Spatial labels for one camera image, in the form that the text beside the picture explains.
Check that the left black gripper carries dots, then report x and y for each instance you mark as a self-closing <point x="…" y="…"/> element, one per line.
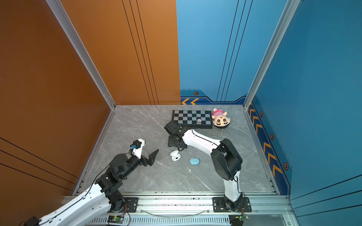
<point x="150" y="160"/>

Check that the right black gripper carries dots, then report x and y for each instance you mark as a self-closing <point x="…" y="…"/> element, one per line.
<point x="171" y="144"/>

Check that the white earbud case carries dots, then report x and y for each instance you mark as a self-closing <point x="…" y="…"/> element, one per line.
<point x="175" y="155"/>

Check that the light blue earbud case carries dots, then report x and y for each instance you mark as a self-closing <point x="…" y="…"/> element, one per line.
<point x="194" y="161"/>

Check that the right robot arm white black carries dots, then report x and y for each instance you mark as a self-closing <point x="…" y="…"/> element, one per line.
<point x="224" y="156"/>

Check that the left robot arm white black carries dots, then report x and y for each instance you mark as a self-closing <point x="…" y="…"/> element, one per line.
<point x="99" y="198"/>

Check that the black white chessboard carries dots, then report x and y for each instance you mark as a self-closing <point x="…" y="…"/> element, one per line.
<point x="189" y="118"/>

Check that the pink plush doll head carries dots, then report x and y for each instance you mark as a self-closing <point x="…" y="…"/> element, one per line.
<point x="220" y="119"/>

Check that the green circuit board left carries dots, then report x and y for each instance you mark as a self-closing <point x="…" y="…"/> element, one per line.
<point x="118" y="219"/>

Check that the circuit board right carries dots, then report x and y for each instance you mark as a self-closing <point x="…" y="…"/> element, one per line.
<point x="242" y="217"/>

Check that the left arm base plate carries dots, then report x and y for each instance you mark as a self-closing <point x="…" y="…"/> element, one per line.
<point x="127" y="204"/>

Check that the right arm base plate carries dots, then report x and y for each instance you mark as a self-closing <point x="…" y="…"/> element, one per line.
<point x="223" y="204"/>

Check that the right aluminium corner post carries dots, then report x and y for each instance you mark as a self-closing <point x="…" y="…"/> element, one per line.
<point x="282" y="25"/>

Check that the aluminium corner post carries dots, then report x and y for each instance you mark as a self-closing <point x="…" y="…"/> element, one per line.
<point x="71" y="33"/>
<point x="282" y="25"/>

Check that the left aluminium corner post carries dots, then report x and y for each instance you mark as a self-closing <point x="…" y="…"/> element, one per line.
<point x="71" y="33"/>

